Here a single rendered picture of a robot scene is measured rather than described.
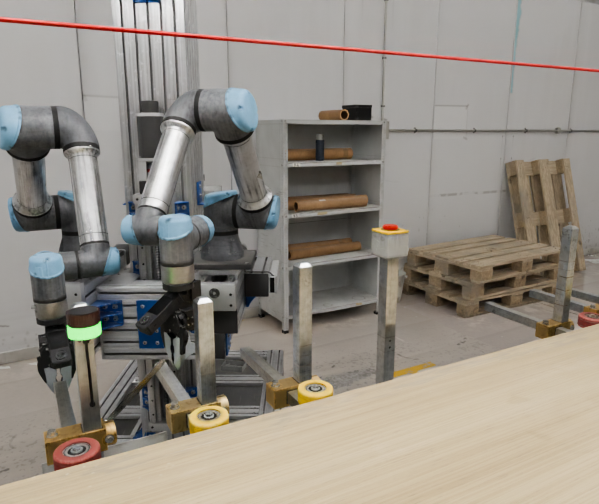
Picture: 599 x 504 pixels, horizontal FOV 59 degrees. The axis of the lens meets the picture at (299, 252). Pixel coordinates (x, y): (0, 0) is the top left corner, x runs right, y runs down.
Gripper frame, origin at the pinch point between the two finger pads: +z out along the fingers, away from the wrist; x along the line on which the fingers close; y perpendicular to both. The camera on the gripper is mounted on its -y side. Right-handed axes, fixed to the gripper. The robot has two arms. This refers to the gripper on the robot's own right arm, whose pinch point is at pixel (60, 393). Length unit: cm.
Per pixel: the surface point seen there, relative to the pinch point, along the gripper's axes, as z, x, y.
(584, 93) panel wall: -101, -562, 253
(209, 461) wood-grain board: -8, -20, -56
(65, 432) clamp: -5.0, 1.0, -28.2
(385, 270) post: -29, -78, -29
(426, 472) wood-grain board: -9, -52, -76
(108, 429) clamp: -4.3, -7.1, -29.9
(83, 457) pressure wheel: -8.9, -0.8, -44.9
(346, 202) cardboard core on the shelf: -8, -217, 201
